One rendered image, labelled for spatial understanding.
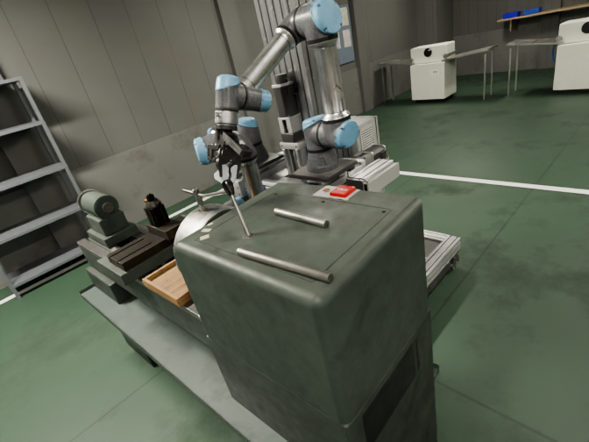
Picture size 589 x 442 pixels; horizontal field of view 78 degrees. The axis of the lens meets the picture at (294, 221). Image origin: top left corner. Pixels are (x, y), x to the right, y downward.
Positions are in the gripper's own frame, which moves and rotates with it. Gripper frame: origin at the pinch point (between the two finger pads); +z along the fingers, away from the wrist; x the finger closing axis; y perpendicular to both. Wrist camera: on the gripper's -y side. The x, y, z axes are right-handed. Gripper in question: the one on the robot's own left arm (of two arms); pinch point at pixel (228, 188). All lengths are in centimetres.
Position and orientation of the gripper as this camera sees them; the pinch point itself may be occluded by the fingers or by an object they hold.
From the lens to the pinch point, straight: 122.6
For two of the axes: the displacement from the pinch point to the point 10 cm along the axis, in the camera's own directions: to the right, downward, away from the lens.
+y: -7.3, -1.6, 6.6
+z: -0.6, 9.8, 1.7
